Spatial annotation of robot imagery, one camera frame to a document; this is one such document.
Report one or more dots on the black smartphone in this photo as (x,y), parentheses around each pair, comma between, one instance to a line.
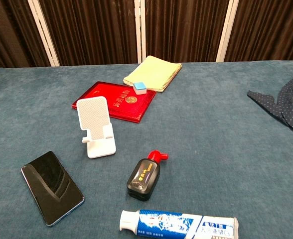
(51,186)

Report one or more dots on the white phone stand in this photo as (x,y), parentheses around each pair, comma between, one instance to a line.
(94,117)

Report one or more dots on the red certificate booklet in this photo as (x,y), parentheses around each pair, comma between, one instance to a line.
(126,105)

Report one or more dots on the small blue white cube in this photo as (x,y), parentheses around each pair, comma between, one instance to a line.
(139,87)

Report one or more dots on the yellow spiral notebook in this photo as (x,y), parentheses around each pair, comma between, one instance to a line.
(154,72)

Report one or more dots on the black ink bottle red cap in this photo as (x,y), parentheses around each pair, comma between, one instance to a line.
(141,179)

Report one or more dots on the brown pleated curtain panel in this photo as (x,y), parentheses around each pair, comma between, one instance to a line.
(271,27)
(9,32)
(91,30)
(184,27)

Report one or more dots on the blue white toothpaste tube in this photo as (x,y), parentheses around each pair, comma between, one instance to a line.
(166,225)

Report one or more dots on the navy polka dot cloth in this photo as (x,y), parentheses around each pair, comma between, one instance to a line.
(286,104)

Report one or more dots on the white screen frame post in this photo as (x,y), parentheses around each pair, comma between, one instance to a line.
(226,30)
(140,30)
(43,32)

